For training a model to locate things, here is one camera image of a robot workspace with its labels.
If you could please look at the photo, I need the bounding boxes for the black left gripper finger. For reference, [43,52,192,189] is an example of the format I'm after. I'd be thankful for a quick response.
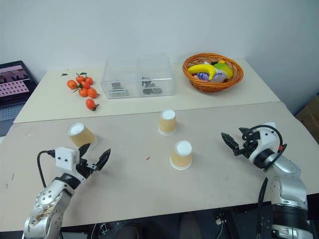
[96,148,112,171]
[79,143,91,160]

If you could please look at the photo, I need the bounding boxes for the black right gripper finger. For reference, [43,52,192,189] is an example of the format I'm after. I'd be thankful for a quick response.
[238,127,252,140]
[221,132,241,156]

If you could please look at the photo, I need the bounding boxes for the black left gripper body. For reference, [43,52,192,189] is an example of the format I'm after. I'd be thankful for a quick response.
[75,158,98,179]

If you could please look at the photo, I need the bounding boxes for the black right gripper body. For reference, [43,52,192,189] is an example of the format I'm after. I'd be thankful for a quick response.
[235,131,261,159]

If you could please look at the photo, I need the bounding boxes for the brown paper cup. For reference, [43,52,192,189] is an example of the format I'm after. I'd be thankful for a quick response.
[170,140,193,170]
[159,109,178,136]
[66,122,99,151]

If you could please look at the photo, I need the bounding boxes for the pale lilac packet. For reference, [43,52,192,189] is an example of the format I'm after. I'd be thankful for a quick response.
[211,69,226,83]

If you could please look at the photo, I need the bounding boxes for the brown cardboard box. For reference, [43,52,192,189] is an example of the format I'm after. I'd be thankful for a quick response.
[295,93,319,148]

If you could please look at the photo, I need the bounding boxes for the green yellow toy mango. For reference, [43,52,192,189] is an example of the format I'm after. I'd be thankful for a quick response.
[213,60,234,80]

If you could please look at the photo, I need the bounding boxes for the orange wicker basket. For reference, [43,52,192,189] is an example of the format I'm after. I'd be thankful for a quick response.
[182,52,244,94]

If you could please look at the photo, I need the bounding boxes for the yellow toy banana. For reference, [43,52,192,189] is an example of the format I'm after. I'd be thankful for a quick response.
[187,64,218,82]

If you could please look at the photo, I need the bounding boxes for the dark small parts pile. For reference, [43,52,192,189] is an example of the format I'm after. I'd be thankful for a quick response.
[140,76,163,95]

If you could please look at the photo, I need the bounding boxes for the clear plastic drawer box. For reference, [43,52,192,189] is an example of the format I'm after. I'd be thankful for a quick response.
[100,56,174,100]

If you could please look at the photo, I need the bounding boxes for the open laptop computer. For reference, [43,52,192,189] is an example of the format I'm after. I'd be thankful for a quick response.
[0,60,38,137]

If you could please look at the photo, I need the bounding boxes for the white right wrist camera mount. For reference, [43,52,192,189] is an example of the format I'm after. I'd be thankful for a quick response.
[249,121,281,160]

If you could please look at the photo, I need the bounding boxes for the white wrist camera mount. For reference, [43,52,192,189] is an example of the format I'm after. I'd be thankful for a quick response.
[55,147,81,171]
[249,121,281,160]

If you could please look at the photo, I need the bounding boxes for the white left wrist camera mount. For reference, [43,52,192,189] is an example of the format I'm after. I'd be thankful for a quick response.
[55,147,81,171]

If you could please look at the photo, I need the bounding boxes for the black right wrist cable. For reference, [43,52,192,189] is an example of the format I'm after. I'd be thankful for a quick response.
[245,124,288,168]

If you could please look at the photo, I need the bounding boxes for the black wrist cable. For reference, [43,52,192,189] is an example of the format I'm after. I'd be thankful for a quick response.
[37,149,56,188]
[245,124,288,168]

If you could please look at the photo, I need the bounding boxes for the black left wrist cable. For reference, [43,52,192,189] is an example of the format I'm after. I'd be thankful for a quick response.
[37,149,56,188]

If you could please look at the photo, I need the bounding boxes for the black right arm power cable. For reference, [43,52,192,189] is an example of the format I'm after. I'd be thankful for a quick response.
[257,177,269,239]

